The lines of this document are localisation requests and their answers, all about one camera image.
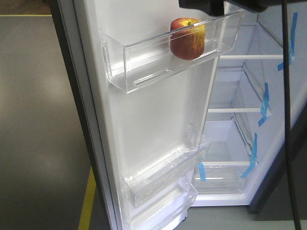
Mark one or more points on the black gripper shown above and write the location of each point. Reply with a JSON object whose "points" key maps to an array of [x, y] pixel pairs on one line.
{"points": [[216, 7]]}

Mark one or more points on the red yellow apple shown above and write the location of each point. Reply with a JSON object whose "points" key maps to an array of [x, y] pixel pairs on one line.
{"points": [[188, 44]]}

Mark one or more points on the dark grey fridge body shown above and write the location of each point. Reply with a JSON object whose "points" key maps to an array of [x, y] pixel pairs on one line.
{"points": [[245, 121]]}

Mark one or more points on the open fridge door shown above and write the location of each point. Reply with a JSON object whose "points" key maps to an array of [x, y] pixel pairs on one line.
{"points": [[128, 132]]}

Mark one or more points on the upper clear door bin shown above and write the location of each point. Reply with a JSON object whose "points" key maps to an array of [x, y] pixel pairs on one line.
{"points": [[140, 64]]}

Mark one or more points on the clear door bin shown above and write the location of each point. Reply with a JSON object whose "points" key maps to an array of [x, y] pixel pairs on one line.
{"points": [[145, 184], [140, 64], [163, 207]]}

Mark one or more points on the middle clear door bin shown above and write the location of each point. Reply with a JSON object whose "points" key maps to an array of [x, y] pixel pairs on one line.
{"points": [[145, 184]]}

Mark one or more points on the clear crisper drawer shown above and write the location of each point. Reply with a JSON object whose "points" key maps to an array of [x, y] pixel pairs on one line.
{"points": [[221, 177]]}

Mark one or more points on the lower clear door bin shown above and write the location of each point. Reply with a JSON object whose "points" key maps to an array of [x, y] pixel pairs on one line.
{"points": [[163, 207]]}

